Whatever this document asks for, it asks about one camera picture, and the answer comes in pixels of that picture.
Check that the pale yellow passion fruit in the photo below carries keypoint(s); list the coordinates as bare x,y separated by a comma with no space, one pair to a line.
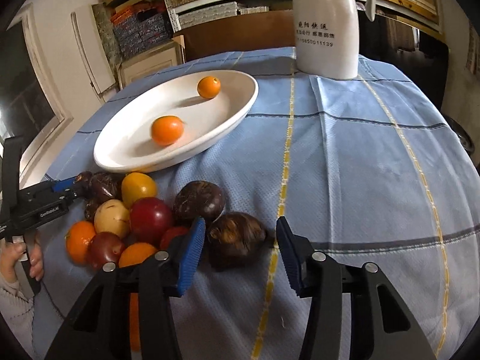
111,217

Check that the brown cardboard box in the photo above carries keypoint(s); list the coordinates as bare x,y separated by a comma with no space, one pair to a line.
240,33

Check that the small dark water chestnut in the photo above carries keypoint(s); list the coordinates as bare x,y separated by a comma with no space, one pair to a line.
103,187
90,210
84,177

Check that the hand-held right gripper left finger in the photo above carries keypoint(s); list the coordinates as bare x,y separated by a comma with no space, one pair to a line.
192,255

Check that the blue checked tablecloth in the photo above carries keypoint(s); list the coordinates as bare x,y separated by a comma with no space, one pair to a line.
337,157

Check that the medium orange tangerine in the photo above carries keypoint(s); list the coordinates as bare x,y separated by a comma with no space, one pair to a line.
78,242

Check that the yellow-orange round fruit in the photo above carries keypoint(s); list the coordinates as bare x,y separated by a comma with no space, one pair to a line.
138,189

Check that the person's left hand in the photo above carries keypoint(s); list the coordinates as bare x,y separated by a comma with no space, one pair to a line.
35,258

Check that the person's left forearm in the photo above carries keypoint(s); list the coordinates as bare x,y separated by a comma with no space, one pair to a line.
13,307

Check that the white thermos jug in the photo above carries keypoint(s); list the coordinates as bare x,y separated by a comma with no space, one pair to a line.
324,18

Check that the dark round wheel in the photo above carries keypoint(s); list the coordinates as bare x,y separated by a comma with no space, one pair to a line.
463,135

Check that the large red plum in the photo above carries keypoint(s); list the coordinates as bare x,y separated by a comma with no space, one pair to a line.
150,219

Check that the small red plum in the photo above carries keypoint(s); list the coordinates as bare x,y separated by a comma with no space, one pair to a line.
173,234

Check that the stack of blue patterned boxes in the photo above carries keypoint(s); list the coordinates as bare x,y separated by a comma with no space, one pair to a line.
138,33

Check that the white oval plate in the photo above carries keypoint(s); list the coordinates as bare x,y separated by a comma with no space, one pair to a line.
127,146

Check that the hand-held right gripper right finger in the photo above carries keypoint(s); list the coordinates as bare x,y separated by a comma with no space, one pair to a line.
289,249

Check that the white framed window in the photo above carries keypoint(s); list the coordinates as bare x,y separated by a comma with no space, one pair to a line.
33,93

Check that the small round orange kumquat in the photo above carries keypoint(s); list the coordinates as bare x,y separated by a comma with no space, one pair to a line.
209,87
167,130

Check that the dark purple passion fruit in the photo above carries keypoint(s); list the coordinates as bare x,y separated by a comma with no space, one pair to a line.
198,202

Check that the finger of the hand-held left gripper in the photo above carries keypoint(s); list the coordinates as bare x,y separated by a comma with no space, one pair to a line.
69,196
63,184

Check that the white leaning board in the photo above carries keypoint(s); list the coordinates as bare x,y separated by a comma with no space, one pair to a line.
92,52

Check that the large brown water chestnut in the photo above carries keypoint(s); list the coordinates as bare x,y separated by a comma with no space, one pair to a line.
236,240

